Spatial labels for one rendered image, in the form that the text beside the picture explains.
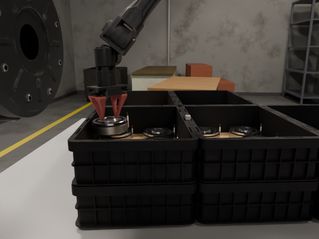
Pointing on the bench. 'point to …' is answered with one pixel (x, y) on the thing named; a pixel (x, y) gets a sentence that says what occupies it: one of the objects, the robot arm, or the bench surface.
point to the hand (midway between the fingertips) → (109, 116)
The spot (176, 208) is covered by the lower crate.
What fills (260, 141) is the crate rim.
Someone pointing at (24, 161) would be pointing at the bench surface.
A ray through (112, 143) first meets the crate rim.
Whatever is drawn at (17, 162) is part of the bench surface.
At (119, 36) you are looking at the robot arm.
